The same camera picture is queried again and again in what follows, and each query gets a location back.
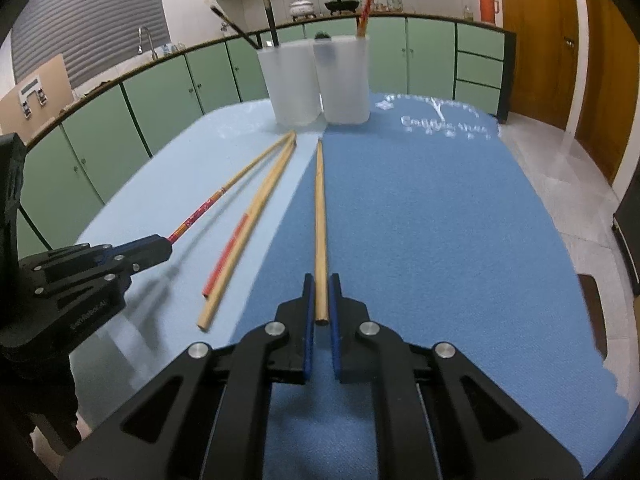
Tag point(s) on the black chopstick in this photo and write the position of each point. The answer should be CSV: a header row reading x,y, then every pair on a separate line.
x,y
230,22
270,15

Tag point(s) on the small glass bottle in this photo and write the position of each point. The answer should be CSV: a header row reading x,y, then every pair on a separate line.
x,y
468,13

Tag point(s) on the wooden door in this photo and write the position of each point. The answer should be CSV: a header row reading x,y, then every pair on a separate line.
x,y
535,35
615,75

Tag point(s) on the cardboard sheet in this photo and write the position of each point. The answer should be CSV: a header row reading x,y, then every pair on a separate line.
x,y
55,85

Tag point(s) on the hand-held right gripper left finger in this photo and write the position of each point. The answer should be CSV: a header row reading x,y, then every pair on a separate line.
x,y
310,320

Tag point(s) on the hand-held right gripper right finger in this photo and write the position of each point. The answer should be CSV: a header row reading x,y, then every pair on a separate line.
x,y
334,330

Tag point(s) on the light blue mat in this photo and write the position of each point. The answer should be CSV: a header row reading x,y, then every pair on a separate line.
x,y
165,175

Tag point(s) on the blue and white container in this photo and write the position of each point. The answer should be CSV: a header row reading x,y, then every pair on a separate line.
x,y
172,48

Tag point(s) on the white bracket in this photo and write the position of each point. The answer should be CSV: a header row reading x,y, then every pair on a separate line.
x,y
31,95

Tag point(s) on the black wok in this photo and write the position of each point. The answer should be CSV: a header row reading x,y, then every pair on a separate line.
x,y
342,5

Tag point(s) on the white two-compartment utensil holder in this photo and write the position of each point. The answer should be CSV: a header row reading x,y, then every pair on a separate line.
x,y
295,85

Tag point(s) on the grey window blind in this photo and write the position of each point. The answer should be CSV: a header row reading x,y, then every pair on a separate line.
x,y
75,15

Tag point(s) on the red-banded wooden chopstick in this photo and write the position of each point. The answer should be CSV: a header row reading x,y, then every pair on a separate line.
x,y
220,267
362,20

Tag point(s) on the metal faucet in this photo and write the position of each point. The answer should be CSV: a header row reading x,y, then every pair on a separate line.
x,y
145,40

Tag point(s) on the green base cabinets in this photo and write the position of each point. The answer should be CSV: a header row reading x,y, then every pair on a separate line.
x,y
165,90

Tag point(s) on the orange thermos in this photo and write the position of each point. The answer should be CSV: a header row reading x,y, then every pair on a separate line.
x,y
487,7

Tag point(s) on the white pot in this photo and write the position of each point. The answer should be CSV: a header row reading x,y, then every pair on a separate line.
x,y
301,9

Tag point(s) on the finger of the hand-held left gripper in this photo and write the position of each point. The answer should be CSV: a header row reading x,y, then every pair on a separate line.
x,y
100,280
145,247

